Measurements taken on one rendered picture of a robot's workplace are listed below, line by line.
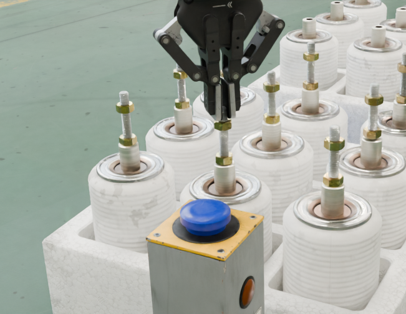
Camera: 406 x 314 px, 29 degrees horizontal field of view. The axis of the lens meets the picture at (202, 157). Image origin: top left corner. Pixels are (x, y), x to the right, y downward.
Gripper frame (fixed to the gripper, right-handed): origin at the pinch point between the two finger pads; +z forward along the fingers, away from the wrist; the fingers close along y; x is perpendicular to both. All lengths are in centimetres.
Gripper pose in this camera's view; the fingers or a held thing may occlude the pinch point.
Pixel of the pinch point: (222, 98)
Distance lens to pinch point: 77.4
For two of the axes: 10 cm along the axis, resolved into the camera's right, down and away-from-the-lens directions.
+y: 9.5, -1.7, 2.5
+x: -2.9, -3.9, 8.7
